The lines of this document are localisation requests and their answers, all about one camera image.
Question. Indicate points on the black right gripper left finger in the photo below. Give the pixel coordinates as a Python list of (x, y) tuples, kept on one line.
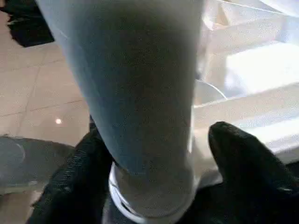
[(74, 186)]

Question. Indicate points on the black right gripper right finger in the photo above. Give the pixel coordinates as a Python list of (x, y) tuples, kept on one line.
[(257, 182)]

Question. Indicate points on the white plastic table leg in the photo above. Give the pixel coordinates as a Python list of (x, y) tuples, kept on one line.
[(140, 93)]

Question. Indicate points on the black floor object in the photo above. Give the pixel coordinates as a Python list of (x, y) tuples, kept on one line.
[(28, 21)]

